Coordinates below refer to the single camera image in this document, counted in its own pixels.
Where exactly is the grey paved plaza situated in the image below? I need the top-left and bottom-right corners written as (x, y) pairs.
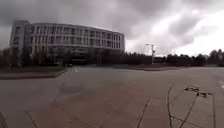
top-left (0, 65), bottom-right (224, 128)

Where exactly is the tall light pole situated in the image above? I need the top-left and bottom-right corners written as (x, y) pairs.
top-left (144, 43), bottom-right (151, 57)
top-left (150, 44), bottom-right (156, 65)

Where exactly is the large curved pale building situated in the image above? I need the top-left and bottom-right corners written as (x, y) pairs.
top-left (9, 20), bottom-right (126, 66)

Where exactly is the row of dark trees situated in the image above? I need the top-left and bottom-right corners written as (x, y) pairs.
top-left (0, 46), bottom-right (224, 68)

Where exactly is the grass strip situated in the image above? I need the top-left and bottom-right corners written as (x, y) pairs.
top-left (0, 66), bottom-right (69, 80)

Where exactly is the dark drain cover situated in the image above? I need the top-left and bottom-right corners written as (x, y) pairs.
top-left (196, 91), bottom-right (213, 98)
top-left (184, 85), bottom-right (200, 93)

